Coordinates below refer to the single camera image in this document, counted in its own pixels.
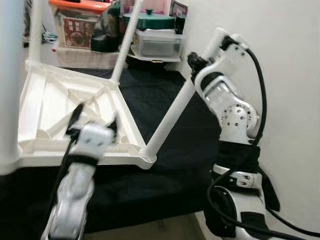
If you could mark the clear plastic storage container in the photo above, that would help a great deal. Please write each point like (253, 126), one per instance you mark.
(157, 44)

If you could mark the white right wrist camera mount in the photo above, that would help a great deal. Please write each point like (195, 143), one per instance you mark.
(232, 55)

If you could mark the green pot lid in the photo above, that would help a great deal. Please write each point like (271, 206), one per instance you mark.
(150, 21)

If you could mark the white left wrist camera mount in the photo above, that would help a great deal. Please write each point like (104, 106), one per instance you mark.
(95, 140)

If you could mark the purple black printed box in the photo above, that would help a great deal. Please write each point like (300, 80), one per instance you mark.
(178, 8)

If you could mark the black tablecloth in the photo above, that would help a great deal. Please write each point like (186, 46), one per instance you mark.
(165, 185)

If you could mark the black wok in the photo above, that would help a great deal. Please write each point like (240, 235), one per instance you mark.
(145, 62)

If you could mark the dark shiny foil bag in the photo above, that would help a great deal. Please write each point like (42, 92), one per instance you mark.
(105, 30)

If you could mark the beige cloth covered bench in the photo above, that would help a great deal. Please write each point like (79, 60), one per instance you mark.
(85, 57)

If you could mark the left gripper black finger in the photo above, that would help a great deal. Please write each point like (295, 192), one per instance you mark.
(76, 117)
(113, 127)

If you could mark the orange lid storage box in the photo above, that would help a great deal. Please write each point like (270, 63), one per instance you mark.
(77, 27)

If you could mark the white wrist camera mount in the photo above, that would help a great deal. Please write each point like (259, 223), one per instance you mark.
(232, 55)
(95, 140)

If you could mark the white plastic table top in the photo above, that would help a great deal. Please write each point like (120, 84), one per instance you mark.
(45, 95)

